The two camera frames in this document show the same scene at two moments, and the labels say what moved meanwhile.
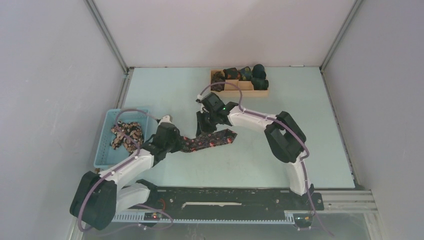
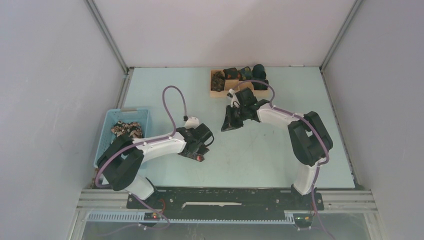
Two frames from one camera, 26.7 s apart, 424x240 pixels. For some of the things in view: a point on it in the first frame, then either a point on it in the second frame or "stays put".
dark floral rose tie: (208, 140) -> (198, 157)
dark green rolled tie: (258, 71) stays put
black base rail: (229, 200) stays put
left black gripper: (179, 141) -> (189, 130)
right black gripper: (202, 128) -> (230, 123)
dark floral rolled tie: (218, 77) stays put
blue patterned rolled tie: (245, 74) stays put
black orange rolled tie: (231, 73) stays put
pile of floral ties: (129, 134) stays put
